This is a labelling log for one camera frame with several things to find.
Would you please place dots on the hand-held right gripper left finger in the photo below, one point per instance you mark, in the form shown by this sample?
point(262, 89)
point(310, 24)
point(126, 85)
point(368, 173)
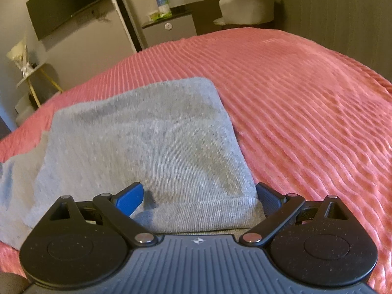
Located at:
point(130, 197)

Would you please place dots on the green packet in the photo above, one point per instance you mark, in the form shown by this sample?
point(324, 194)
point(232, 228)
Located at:
point(159, 16)

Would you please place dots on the black wall television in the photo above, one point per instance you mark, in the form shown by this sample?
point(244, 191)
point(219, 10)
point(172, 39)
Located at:
point(67, 6)

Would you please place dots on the wrapped flower bouquet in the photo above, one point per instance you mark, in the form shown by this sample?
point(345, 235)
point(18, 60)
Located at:
point(20, 56)

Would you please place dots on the white framed standing panel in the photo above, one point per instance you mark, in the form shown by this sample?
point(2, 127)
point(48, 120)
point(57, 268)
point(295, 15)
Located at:
point(125, 18)

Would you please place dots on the grey shell-back chair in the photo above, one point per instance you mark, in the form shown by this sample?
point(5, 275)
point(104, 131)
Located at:
point(248, 4)

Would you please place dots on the white storage bin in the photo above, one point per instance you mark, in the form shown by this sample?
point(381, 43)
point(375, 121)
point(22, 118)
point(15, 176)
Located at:
point(24, 108)

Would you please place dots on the grey pants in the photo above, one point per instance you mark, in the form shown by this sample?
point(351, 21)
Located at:
point(147, 147)

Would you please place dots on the grey bedside cabinet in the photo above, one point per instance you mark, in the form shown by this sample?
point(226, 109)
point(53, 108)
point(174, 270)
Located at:
point(171, 30)

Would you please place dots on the round white side table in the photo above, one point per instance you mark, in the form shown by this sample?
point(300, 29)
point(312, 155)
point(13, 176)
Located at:
point(36, 75)

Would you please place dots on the pink ribbed blanket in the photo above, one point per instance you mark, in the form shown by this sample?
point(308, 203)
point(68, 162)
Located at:
point(306, 113)

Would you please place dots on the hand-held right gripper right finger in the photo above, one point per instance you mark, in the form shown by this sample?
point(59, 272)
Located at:
point(269, 200)

